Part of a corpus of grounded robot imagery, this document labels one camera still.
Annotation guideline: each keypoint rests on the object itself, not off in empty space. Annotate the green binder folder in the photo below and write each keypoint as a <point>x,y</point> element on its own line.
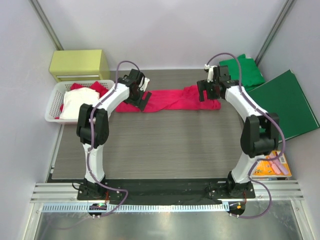
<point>284,96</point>

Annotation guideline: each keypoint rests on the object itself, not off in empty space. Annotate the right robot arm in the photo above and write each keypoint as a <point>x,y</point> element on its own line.
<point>259,136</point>

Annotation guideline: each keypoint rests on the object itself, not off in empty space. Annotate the right corner aluminium post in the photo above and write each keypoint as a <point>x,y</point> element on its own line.
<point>279,21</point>

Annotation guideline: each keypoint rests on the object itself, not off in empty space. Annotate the pink red t-shirt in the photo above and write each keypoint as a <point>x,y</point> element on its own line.
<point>179,99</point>

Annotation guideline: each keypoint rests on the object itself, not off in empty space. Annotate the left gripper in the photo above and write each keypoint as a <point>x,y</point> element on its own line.
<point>144,100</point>

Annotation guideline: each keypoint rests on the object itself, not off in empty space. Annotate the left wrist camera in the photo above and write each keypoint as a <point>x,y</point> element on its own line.
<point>143,84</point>

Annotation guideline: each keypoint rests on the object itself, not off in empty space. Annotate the left corner aluminium post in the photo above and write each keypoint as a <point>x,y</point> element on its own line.
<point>46,24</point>

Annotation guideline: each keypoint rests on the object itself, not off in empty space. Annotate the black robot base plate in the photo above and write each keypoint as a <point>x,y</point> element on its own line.
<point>166,192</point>

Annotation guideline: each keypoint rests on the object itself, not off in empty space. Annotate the slotted cable duct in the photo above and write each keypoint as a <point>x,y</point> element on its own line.
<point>102,208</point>

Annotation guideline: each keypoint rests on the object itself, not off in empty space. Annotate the yellow-green box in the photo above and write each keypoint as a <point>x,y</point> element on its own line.
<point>78,65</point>

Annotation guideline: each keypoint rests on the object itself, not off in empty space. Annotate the aluminium frame rail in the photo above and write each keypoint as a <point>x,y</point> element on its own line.
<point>64,192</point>

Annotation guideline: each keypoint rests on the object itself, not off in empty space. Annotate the red t-shirt in basket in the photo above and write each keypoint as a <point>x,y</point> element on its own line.
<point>100,89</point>

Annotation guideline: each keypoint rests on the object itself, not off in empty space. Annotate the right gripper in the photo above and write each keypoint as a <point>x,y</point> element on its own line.
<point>204,89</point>

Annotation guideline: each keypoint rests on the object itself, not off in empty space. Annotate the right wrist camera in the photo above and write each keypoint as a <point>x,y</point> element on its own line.
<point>210,70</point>

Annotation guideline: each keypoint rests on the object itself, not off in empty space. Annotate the white plastic laundry basket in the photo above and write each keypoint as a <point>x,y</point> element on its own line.
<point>56,100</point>

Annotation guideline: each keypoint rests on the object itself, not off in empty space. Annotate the folded green t-shirt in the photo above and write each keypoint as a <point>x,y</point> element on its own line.
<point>251,75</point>

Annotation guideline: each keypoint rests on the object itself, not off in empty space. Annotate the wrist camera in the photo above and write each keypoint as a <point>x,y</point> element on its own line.
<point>143,84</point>
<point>210,70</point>

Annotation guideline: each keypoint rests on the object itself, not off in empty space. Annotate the corner aluminium post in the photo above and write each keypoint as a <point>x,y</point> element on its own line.
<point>279,21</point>
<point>46,24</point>

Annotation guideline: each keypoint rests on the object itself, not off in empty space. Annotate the pink highlighter pens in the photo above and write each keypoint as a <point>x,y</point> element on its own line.
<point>280,166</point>

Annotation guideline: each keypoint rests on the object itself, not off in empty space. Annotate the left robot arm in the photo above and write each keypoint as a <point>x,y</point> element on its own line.
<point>93,128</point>

